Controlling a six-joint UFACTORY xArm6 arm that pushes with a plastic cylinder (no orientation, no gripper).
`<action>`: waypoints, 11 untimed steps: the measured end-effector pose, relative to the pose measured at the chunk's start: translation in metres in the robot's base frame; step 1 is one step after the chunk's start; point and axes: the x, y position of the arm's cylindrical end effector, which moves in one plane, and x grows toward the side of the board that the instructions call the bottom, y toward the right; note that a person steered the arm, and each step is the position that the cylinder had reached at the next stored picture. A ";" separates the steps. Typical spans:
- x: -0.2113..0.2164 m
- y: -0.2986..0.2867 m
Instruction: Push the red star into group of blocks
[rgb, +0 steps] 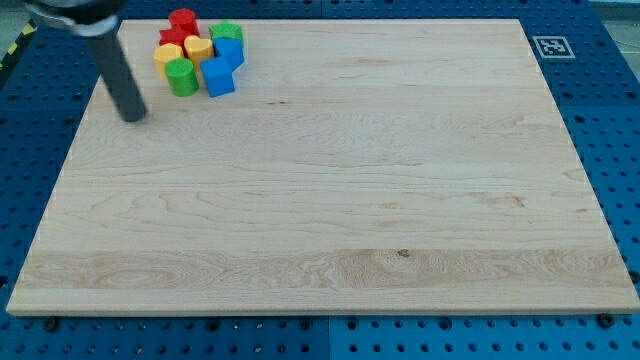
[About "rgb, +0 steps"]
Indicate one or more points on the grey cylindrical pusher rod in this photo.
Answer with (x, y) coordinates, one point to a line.
(117, 76)

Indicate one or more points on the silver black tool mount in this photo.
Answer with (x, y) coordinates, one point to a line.
(86, 18)

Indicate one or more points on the red star block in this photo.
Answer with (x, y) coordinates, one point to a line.
(175, 36)

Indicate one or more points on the green star block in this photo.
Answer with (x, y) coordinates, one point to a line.
(226, 30)

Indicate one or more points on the yellow hexagon block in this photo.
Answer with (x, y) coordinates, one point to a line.
(165, 53)

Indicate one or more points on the red cylinder block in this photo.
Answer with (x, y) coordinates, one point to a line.
(184, 19)

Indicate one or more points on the green cylinder block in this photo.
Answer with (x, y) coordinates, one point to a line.
(181, 77)

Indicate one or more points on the yellow heart block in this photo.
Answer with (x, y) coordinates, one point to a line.
(198, 50)

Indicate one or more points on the blue cube block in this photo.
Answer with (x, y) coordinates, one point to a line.
(218, 76)

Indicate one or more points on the blue pentagon block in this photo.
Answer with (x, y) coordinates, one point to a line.
(231, 50)

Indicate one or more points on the wooden board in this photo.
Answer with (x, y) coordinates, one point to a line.
(363, 167)

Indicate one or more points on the white fiducial marker tag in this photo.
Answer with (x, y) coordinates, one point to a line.
(553, 47)

